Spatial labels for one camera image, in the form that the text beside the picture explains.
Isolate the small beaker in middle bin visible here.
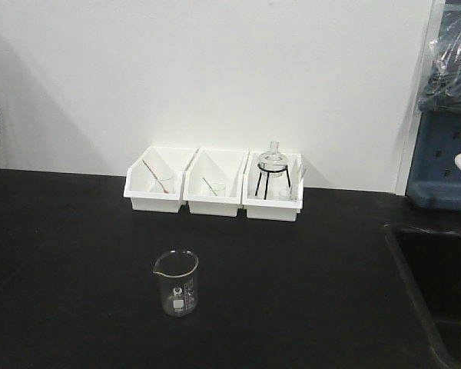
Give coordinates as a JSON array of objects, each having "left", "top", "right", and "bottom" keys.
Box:
[{"left": 211, "top": 182, "right": 226, "bottom": 197}]

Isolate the small beaker in bin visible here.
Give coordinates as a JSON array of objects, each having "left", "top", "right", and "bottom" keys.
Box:
[
  {"left": 150, "top": 176, "right": 174, "bottom": 194},
  {"left": 211, "top": 182, "right": 226, "bottom": 197}
]

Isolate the middle white plastic bin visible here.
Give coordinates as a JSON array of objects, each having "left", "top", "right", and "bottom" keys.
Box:
[{"left": 183, "top": 148, "right": 249, "bottom": 218}]

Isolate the white plastic bin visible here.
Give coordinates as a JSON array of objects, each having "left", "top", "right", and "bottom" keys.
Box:
[
  {"left": 242, "top": 151, "right": 303, "bottom": 221},
  {"left": 124, "top": 146, "right": 198, "bottom": 213},
  {"left": 183, "top": 148, "right": 249, "bottom": 218}
]

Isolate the green stirring rod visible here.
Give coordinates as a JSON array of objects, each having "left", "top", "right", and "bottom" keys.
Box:
[{"left": 202, "top": 177, "right": 217, "bottom": 196}]

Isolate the clear round glass flask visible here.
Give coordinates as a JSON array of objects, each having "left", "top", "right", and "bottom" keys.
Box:
[{"left": 258, "top": 141, "right": 288, "bottom": 178}]

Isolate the right white plastic bin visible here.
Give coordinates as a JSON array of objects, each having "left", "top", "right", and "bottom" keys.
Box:
[{"left": 242, "top": 151, "right": 303, "bottom": 221}]

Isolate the small beaker in left bin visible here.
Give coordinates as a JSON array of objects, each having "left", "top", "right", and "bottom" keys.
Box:
[{"left": 150, "top": 176, "right": 174, "bottom": 194}]

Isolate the red stirring rod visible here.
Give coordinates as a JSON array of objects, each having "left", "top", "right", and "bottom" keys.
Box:
[{"left": 142, "top": 159, "right": 169, "bottom": 194}]

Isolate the small glassware in right bin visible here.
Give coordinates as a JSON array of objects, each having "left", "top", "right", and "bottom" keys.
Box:
[{"left": 279, "top": 164, "right": 306, "bottom": 201}]

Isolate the left white plastic bin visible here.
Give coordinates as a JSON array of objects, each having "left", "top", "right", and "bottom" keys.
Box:
[{"left": 124, "top": 146, "right": 198, "bottom": 213}]

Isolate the clear glass beaker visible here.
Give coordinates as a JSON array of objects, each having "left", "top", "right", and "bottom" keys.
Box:
[{"left": 152, "top": 249, "right": 199, "bottom": 317}]

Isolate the blue pegboard drying rack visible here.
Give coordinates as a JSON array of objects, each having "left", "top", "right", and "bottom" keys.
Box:
[{"left": 406, "top": 0, "right": 461, "bottom": 211}]

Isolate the black lab sink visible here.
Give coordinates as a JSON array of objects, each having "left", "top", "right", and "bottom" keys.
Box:
[{"left": 383, "top": 224, "right": 461, "bottom": 368}]

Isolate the clear plastic wrap cover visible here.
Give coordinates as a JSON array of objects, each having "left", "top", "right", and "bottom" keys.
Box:
[{"left": 418, "top": 1, "right": 461, "bottom": 114}]

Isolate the black wire tripod stand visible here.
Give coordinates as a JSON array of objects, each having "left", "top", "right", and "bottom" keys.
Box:
[{"left": 254, "top": 162, "right": 292, "bottom": 200}]

